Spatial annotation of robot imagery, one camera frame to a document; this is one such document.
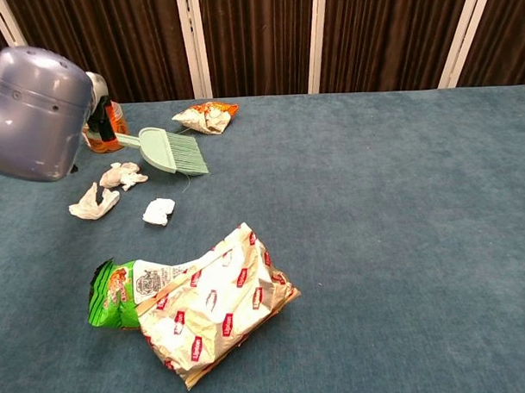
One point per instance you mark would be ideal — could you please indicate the small white tissue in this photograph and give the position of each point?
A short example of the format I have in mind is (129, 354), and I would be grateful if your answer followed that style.
(158, 212)

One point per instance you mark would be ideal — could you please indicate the mint green hand brush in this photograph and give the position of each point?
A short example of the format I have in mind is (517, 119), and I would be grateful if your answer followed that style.
(161, 150)

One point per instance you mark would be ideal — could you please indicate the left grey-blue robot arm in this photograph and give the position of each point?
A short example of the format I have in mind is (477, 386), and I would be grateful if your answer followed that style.
(31, 114)

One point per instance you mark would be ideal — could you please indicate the crumpled orange snack wrapper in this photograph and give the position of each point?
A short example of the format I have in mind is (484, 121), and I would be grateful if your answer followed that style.
(203, 118)

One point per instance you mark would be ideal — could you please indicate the silver foil bag red logos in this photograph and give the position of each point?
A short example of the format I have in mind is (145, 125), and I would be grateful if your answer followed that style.
(214, 310)

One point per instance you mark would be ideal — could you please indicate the dark brown curtain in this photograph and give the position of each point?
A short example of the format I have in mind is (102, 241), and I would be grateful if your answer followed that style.
(257, 41)

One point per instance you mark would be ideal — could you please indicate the orange jar with yellow toy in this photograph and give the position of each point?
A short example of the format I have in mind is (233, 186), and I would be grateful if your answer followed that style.
(120, 128)

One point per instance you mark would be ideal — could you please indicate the green snack bag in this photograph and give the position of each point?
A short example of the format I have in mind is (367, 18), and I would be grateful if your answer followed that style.
(110, 296)

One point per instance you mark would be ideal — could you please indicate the white metal frame post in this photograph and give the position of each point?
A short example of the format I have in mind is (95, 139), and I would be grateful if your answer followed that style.
(194, 48)
(6, 20)
(317, 39)
(464, 34)

